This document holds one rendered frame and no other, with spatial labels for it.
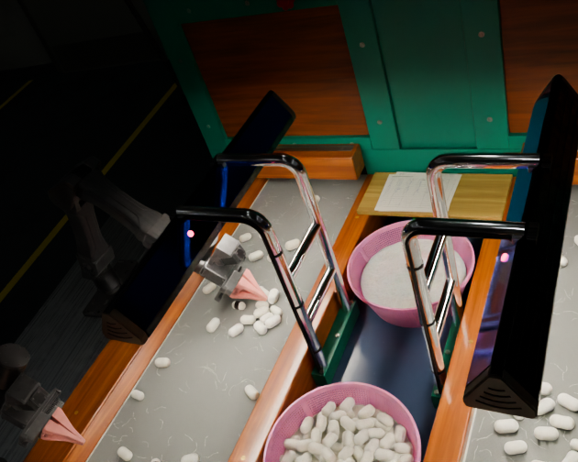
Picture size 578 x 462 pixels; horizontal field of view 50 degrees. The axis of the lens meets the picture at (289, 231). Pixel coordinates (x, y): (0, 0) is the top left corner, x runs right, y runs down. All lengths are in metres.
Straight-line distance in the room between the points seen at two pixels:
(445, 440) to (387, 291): 0.38
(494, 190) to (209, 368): 0.73
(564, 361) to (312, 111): 0.81
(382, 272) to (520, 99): 0.46
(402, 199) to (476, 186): 0.17
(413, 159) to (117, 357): 0.82
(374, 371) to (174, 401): 0.40
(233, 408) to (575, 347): 0.63
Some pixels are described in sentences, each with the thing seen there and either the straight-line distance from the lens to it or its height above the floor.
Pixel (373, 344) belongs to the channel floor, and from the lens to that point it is 1.32.
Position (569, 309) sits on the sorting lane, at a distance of 1.26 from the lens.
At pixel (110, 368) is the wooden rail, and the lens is 1.41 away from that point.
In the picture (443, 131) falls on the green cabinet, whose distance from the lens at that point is 1.48.
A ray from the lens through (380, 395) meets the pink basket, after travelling 1.15.
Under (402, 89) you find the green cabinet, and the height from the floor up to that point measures 1.00.
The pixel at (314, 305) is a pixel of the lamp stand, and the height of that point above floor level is 0.85.
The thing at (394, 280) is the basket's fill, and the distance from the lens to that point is 1.36.
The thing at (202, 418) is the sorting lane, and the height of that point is 0.74.
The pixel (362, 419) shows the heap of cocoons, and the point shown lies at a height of 0.74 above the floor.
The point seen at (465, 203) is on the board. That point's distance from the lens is 1.43.
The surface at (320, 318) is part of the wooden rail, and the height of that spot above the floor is 0.76.
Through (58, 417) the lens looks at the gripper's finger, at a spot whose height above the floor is 0.88.
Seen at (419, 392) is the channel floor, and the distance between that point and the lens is 1.24.
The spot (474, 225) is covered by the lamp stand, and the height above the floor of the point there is 1.12.
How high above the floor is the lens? 1.70
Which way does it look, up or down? 38 degrees down
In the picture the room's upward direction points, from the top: 21 degrees counter-clockwise
